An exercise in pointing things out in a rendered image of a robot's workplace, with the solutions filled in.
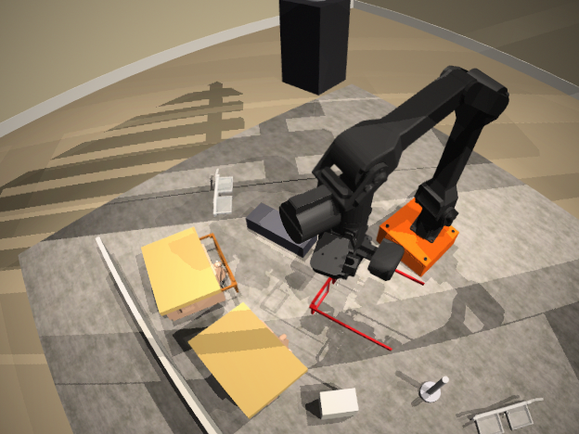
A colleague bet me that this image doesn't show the red glasses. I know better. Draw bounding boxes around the red glasses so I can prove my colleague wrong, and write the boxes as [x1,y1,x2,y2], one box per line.
[309,269,425,351]

